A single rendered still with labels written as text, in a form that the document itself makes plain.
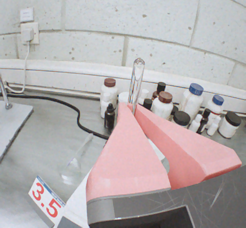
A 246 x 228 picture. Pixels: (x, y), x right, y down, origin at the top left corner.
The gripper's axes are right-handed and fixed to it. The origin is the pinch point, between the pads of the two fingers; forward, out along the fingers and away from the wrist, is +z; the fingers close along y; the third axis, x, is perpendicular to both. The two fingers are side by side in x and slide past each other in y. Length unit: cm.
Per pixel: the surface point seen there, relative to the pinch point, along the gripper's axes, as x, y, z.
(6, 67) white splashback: 16, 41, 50
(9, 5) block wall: -10, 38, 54
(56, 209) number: 23.3, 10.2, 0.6
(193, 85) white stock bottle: 12.8, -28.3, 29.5
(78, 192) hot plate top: 17.0, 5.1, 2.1
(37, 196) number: 24.3, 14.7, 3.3
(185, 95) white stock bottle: 16.3, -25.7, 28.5
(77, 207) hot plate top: 17.1, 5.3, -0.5
